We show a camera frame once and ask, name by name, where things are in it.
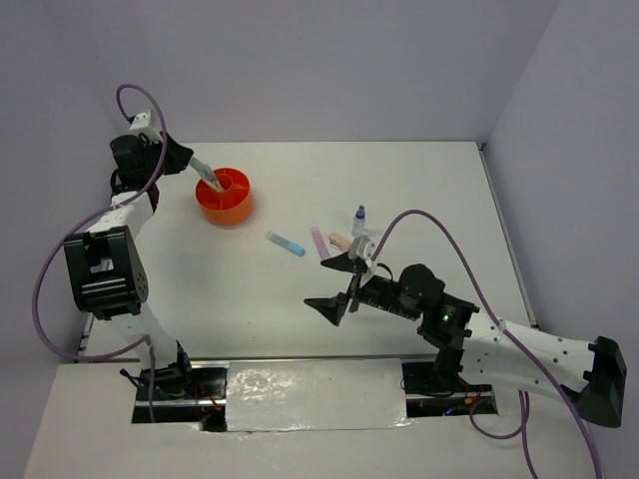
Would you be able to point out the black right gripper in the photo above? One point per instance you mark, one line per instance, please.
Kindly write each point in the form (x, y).
(332, 307)

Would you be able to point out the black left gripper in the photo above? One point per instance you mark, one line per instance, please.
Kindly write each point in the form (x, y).
(178, 156)

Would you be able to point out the green transparent cap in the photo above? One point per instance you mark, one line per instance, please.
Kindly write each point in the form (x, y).
(200, 167)

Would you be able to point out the blue highlighter marker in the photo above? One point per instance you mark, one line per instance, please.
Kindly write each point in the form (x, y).
(286, 244)

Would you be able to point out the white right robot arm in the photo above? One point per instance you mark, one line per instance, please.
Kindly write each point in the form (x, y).
(231, 292)

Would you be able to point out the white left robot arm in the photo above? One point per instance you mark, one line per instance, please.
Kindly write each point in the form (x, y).
(106, 273)

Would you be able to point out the pink eraser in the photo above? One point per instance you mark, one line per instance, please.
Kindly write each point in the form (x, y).
(339, 242)

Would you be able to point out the purple pink highlighter marker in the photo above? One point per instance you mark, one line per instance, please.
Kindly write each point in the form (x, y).
(320, 243)

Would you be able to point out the small glue bottle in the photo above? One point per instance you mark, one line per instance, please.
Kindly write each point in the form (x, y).
(358, 222)

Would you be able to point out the orange round pen holder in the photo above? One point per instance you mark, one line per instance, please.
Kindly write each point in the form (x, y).
(232, 205)

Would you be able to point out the silver tape panel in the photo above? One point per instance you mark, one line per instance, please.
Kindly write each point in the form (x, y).
(315, 395)

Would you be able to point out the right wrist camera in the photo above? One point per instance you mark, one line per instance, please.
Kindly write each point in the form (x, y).
(360, 254)

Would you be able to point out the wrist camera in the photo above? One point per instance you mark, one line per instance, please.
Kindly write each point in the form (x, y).
(360, 254)
(143, 122)

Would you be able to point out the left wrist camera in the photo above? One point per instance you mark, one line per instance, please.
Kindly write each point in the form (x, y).
(143, 122)

